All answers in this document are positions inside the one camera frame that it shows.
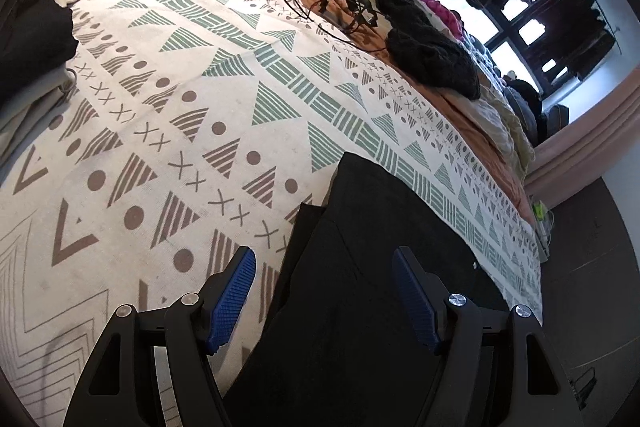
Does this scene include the row of dark hanging clothes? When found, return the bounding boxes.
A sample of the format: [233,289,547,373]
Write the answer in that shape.
[525,0,615,82]

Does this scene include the folded grey white cloth stack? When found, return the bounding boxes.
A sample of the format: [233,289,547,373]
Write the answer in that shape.
[1,0,79,162]

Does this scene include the dark blue cushion by window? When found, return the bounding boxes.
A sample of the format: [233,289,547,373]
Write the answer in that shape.
[502,79,570,147]

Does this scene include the beige crumpled duvet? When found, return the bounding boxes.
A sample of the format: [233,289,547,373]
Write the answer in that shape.
[449,36,537,180]

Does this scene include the folded black garment on stack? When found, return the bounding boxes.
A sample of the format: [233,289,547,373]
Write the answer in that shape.
[1,0,78,103]

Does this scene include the pink clothes on windowsill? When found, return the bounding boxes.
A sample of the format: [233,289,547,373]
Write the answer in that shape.
[419,0,464,40]

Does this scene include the black knitted garment on bed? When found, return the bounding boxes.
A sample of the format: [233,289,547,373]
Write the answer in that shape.
[376,0,480,101]

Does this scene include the right pink curtain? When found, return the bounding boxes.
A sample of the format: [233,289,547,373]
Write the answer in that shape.
[525,69,639,209]

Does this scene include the orange quilt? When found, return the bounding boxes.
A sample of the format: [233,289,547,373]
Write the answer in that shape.
[188,0,536,228]

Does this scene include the patterned white bed cover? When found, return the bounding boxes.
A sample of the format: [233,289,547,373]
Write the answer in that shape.
[1,0,542,426]

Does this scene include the white bedside cabinet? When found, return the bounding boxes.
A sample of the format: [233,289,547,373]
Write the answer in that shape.
[532,200,554,263]

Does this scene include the black shirt with yellow print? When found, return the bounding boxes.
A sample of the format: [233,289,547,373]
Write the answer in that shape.
[224,153,506,426]

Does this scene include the black cable device on bed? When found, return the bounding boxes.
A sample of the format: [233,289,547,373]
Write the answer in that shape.
[282,0,387,56]

